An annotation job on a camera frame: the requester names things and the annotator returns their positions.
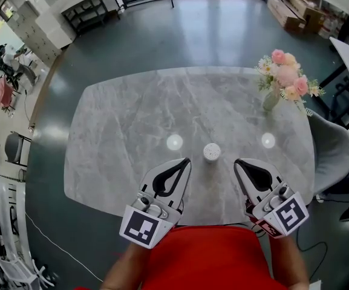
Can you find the black shelf table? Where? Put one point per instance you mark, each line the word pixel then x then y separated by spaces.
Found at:
pixel 85 8

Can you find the person's left forearm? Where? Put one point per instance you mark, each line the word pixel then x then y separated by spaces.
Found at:
pixel 125 267

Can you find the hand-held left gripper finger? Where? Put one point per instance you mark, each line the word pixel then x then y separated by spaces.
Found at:
pixel 182 186
pixel 150 175

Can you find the person's red clothing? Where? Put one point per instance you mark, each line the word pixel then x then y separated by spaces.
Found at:
pixel 207 258

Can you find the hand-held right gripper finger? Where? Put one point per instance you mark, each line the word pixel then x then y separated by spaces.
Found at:
pixel 243 180
pixel 268 168

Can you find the person's right forearm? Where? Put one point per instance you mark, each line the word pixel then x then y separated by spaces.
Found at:
pixel 292 264

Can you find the pink chair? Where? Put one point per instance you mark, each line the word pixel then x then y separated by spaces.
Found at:
pixel 4 92

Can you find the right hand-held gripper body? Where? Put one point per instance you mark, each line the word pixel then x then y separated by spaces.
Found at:
pixel 283 214

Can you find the pink and white flower bouquet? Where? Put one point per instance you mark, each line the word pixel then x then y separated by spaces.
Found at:
pixel 286 74

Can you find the stack of cardboard boxes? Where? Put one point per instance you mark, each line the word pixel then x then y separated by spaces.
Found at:
pixel 298 8

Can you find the white metal rack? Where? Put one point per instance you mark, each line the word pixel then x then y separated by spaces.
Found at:
pixel 8 252

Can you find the grey shell chair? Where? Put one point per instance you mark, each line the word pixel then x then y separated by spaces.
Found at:
pixel 333 153

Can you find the white locker cabinets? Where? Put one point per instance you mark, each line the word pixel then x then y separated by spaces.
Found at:
pixel 41 29

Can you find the grey chair with black frame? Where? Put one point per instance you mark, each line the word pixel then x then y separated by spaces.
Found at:
pixel 15 148

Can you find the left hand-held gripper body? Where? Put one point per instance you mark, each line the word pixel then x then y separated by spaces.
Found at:
pixel 150 219

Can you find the pale green vase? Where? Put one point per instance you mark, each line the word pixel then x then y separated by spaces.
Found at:
pixel 271 100

